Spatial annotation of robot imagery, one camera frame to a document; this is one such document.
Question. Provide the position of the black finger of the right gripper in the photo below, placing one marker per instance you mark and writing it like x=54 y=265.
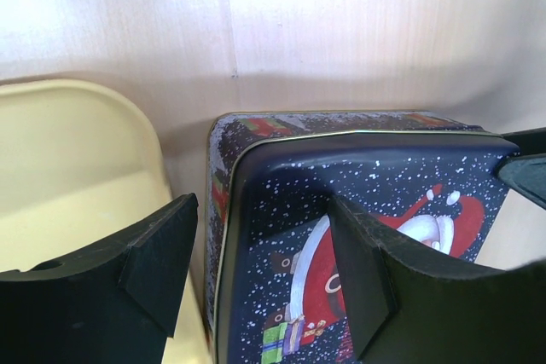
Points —
x=525 y=172

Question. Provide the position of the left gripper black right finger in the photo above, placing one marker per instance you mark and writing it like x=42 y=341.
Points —
x=408 y=303

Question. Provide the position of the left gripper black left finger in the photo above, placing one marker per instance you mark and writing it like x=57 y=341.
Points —
x=114 y=301

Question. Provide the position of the gold tin lid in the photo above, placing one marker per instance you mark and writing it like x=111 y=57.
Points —
x=279 y=298

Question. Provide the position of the square cookie tin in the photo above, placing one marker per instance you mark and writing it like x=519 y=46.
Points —
x=233 y=134

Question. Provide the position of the gold rectangular tray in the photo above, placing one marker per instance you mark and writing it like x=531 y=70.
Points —
x=80 y=162

